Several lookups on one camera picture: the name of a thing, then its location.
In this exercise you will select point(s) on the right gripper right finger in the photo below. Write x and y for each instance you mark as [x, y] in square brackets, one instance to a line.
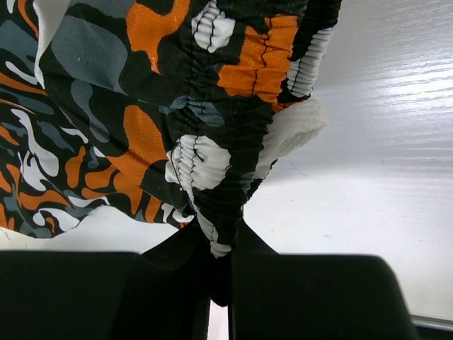
[313, 296]

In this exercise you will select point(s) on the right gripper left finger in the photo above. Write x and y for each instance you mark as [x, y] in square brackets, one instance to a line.
[159, 294]

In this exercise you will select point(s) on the orange camouflage shorts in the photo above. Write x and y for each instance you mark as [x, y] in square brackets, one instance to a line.
[170, 111]

